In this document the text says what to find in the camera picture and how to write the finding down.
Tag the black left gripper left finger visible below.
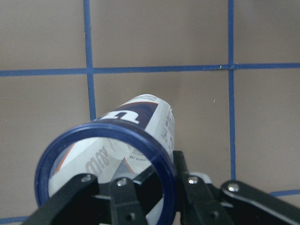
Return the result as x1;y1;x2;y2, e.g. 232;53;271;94
24;168;162;225

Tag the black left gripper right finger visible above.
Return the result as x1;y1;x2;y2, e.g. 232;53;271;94
173;151;300;225

